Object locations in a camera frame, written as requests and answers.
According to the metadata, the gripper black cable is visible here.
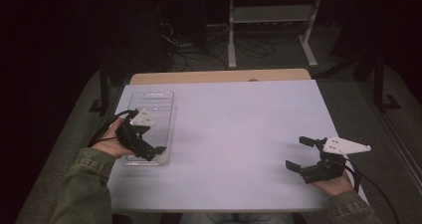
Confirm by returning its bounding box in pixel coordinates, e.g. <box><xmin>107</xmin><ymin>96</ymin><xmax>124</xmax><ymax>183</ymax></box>
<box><xmin>87</xmin><ymin>109</ymin><xmax>139</xmax><ymax>148</ymax></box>
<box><xmin>343</xmin><ymin>158</ymin><xmax>401</xmax><ymax>224</ymax></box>

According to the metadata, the black metal stand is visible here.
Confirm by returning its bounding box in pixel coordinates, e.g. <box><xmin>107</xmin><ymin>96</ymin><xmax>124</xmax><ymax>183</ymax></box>
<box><xmin>372</xmin><ymin>52</ymin><xmax>402</xmax><ymax>112</ymax></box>
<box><xmin>89</xmin><ymin>58</ymin><xmax>110</xmax><ymax>116</ymax></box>

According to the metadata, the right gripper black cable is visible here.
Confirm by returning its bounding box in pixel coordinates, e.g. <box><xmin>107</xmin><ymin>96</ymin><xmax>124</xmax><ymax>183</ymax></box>
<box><xmin>343</xmin><ymin>158</ymin><xmax>401</xmax><ymax>224</ymax></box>

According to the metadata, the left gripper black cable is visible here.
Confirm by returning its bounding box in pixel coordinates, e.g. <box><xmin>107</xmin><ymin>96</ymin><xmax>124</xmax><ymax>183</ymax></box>
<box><xmin>87</xmin><ymin>109</ymin><xmax>139</xmax><ymax>148</ymax></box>

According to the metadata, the wooden table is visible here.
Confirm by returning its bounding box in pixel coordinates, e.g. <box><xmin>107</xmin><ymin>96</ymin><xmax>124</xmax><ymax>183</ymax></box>
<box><xmin>128</xmin><ymin>68</ymin><xmax>313</xmax><ymax>86</ymax></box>

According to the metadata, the clear plastic tray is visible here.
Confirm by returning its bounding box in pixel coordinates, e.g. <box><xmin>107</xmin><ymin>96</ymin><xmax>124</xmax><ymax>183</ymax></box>
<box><xmin>117</xmin><ymin>90</ymin><xmax>178</xmax><ymax>167</ymax></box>

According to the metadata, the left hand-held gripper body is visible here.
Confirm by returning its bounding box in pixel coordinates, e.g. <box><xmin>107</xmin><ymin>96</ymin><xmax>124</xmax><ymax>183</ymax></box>
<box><xmin>114</xmin><ymin>108</ymin><xmax>157</xmax><ymax>162</ymax></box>

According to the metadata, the person's right hand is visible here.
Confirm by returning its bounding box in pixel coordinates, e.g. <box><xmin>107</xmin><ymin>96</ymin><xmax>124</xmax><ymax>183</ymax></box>
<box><xmin>313</xmin><ymin>171</ymin><xmax>354</xmax><ymax>198</ymax></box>

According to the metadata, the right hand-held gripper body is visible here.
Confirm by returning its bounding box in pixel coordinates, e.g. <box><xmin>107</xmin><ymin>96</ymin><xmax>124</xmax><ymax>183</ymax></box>
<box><xmin>300</xmin><ymin>136</ymin><xmax>372</xmax><ymax>184</ymax></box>

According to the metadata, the white metal desk frame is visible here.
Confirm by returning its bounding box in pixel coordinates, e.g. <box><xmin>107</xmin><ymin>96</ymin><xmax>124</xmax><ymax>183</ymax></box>
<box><xmin>227</xmin><ymin>0</ymin><xmax>324</xmax><ymax>70</ymax></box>

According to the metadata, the person's left hand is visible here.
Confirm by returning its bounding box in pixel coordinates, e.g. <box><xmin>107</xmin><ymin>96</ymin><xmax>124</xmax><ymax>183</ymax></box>
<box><xmin>91</xmin><ymin>116</ymin><xmax>134</xmax><ymax>159</ymax></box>

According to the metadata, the tangle of floor cables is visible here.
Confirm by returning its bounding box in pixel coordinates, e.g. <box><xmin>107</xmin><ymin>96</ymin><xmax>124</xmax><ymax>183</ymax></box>
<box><xmin>158</xmin><ymin>20</ymin><xmax>277</xmax><ymax>73</ymax></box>

